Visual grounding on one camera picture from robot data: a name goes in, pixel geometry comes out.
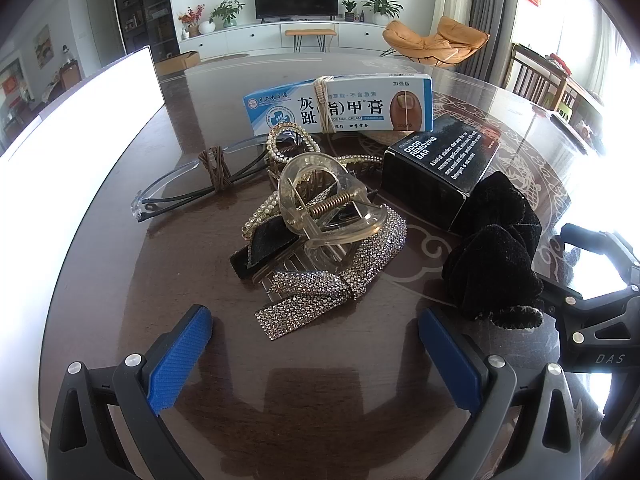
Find brown cardboard box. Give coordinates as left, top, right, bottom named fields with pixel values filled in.
left=155, top=51, right=201, bottom=77

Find dark wooden chair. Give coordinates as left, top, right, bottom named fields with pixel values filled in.
left=510, top=42, right=581, bottom=111

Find framed wall painting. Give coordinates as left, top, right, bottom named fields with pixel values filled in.
left=34, top=25, right=54, bottom=64

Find wooden bench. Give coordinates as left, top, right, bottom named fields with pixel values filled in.
left=285, top=28, right=337, bottom=54

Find black television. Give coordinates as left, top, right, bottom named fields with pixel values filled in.
left=253, top=0, right=340, bottom=22

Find clear plastic claw clip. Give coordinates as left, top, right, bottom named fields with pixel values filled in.
left=277, top=155, right=389, bottom=271

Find bushy green potted plant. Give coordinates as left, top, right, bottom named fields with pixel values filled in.
left=209, top=0, right=246, bottom=29

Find black cardboard box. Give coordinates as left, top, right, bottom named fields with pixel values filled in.
left=382, top=112, right=502, bottom=234

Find red flower arrangement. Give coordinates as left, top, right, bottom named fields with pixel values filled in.
left=179, top=5, right=206, bottom=39

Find white television cabinet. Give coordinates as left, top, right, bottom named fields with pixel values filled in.
left=179, top=20, right=396, bottom=59

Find white door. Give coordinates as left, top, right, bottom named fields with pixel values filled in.
left=87, top=0, right=114, bottom=69

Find dark remote control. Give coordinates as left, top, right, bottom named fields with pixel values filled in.
left=550, top=112, right=601, bottom=156

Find brown hair tie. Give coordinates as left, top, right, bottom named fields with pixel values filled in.
left=197, top=146, right=234, bottom=194

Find clear frame eyeglasses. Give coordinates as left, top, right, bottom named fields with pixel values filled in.
left=131, top=132, right=273, bottom=224

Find brown wooden side cabinet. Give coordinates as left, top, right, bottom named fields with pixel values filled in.
left=60, top=60, right=83, bottom=94

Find tan rubber band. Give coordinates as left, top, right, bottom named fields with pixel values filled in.
left=312, top=76, right=337, bottom=134

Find large green potted plant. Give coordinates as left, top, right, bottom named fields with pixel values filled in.
left=361, top=0, right=404, bottom=24

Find blue white ointment box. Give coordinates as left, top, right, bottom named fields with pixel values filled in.
left=243, top=72, right=435, bottom=137

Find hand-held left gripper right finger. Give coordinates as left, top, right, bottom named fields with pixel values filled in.
left=419, top=306, right=583, bottom=480

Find silver rhinestone bow clip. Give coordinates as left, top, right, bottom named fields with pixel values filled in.
left=229, top=207, right=409, bottom=344

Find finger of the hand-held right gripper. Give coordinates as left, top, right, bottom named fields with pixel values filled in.
left=536, top=279, right=640, bottom=342
left=560, top=222, right=640, bottom=286

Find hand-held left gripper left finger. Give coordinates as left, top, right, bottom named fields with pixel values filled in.
left=47, top=304, right=214, bottom=480

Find dark glass desktop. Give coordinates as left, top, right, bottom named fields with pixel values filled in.
left=40, top=52, right=640, bottom=480

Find orange rocking chair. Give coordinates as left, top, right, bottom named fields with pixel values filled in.
left=382, top=16, right=491, bottom=69

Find dark glass display cabinet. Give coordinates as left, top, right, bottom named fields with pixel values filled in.
left=111, top=0, right=181, bottom=59

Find grey curtain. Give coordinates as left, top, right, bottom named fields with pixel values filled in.
left=470, top=0, right=524, bottom=94

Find gold rhinestone hair clip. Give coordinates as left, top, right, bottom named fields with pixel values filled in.
left=241, top=122, right=386, bottom=240

